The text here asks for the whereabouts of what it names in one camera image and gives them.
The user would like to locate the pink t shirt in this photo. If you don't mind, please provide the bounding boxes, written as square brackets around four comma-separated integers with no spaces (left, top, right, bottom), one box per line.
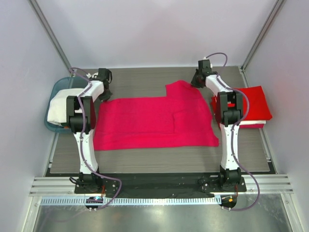
[93,80,219,151]

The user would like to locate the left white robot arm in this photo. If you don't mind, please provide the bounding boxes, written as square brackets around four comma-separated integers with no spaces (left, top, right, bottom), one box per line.
[66,68,112,193]

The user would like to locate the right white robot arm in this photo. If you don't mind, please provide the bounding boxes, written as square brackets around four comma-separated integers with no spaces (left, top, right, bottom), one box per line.
[191,59,243,191]

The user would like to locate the teal plastic basket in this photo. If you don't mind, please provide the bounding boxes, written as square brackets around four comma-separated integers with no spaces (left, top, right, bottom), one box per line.
[44,77,88,133]

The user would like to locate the white crumpled t shirt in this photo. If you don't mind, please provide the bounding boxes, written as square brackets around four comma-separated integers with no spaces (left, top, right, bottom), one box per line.
[47,88,83,126]

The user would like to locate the red folded t shirt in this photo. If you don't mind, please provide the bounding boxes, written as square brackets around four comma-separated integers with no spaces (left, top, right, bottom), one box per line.
[211,86,272,127]

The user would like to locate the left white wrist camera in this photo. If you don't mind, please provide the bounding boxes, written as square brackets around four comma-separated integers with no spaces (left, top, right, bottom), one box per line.
[86,72,98,79]

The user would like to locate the right aluminium frame post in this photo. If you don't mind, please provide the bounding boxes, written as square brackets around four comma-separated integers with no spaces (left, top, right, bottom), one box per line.
[240,0,286,72]

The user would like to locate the aluminium frame post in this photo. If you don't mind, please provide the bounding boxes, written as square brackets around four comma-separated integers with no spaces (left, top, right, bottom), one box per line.
[28,0,72,70]
[240,0,286,72]

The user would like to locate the left aluminium frame post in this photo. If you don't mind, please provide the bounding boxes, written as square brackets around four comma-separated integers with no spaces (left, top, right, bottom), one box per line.
[28,0,72,70]

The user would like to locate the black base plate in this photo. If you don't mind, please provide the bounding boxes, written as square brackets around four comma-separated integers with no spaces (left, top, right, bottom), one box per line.
[69,173,247,199]

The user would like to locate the aluminium rail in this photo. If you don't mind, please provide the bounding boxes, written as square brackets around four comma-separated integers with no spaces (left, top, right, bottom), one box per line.
[29,174,294,196]

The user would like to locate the white slotted cable duct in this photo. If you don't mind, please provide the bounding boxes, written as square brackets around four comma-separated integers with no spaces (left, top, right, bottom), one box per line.
[41,195,221,206]

